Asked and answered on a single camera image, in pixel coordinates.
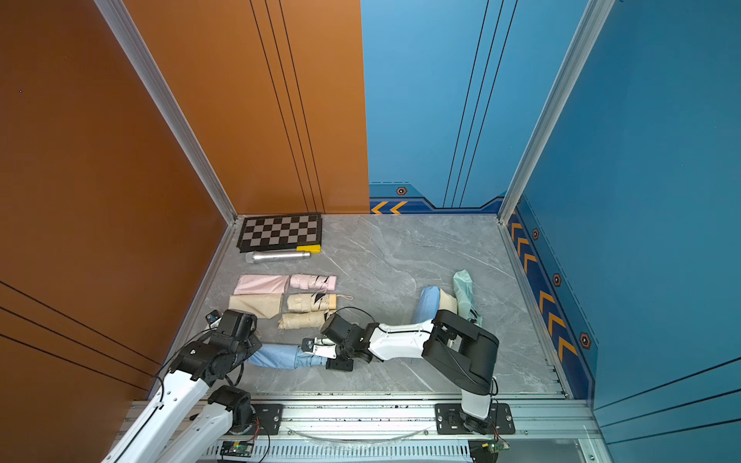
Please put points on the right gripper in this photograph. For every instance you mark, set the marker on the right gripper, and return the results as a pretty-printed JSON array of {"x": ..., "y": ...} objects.
[{"x": 337, "y": 366}]

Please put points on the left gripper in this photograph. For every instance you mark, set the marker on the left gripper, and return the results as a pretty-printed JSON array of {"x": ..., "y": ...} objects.
[{"x": 255, "y": 344}]

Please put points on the light blue sleeved umbrella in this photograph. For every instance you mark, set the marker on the light blue sleeved umbrella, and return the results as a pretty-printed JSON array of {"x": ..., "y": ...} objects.
[{"x": 302, "y": 359}]

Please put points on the cream umbrella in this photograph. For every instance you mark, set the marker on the cream umbrella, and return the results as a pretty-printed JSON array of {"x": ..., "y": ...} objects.
[{"x": 303, "y": 303}]

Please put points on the light blue umbrella sleeve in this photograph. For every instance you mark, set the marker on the light blue umbrella sleeve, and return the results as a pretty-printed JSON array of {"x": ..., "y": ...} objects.
[{"x": 278, "y": 357}]

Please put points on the cream umbrella sleeve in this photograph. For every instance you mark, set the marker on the cream umbrella sleeve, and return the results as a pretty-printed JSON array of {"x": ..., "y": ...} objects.
[{"x": 263, "y": 306}]

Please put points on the pink umbrella sleeve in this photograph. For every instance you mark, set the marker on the pink umbrella sleeve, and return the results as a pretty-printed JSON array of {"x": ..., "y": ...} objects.
[{"x": 261, "y": 284}]

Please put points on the pale yellow sleeved umbrella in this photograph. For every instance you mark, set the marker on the pale yellow sleeved umbrella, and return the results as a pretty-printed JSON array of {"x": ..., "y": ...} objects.
[{"x": 295, "y": 321}]

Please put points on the pink umbrella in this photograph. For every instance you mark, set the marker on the pink umbrella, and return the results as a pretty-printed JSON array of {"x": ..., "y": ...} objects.
[{"x": 313, "y": 282}]

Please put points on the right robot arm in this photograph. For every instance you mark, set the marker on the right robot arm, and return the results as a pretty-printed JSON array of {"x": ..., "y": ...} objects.
[{"x": 462, "y": 351}]

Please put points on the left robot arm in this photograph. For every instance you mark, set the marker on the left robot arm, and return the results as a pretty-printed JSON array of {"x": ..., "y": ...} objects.
[{"x": 184, "y": 418}]

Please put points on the green circuit board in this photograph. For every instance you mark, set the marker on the green circuit board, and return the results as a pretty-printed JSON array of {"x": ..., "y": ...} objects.
[{"x": 236, "y": 449}]

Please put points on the yellow block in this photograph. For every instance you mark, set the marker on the yellow block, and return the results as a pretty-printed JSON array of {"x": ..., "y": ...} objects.
[{"x": 313, "y": 249}]

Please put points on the beige sleeved umbrella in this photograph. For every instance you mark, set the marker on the beige sleeved umbrella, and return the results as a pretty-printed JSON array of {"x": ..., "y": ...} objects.
[{"x": 447, "y": 302}]

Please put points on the silver metal cylinder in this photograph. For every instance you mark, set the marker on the silver metal cylinder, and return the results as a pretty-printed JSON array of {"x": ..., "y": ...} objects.
[{"x": 263, "y": 257}]

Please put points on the mint green sleeved umbrella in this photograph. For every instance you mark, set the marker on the mint green sleeved umbrella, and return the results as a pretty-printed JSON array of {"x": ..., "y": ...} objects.
[{"x": 463, "y": 287}]

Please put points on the checkerboard calibration board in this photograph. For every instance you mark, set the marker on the checkerboard calibration board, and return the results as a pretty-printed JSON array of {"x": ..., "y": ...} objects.
[{"x": 277, "y": 233}]

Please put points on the small right circuit board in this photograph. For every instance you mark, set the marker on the small right circuit board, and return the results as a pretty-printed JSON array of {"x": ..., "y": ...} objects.
[{"x": 496, "y": 446}]

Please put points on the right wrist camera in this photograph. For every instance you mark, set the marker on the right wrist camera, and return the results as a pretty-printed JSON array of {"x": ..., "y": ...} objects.
[{"x": 322, "y": 347}]

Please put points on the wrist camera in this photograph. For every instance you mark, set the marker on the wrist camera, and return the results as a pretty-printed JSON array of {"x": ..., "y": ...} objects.
[
  {"x": 322, "y": 347},
  {"x": 232, "y": 325}
]

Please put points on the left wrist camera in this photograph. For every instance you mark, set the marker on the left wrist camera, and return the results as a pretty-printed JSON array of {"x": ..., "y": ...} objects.
[{"x": 232, "y": 325}]

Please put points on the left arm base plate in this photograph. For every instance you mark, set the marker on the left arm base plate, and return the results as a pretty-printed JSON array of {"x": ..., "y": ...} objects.
[{"x": 257, "y": 419}]

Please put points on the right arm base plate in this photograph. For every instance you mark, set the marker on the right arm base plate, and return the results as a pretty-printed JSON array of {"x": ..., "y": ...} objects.
[{"x": 451, "y": 420}]

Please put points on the aluminium front rail frame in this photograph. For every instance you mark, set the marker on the aluminium front rail frame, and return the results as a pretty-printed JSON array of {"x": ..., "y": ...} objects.
[{"x": 402, "y": 427}]

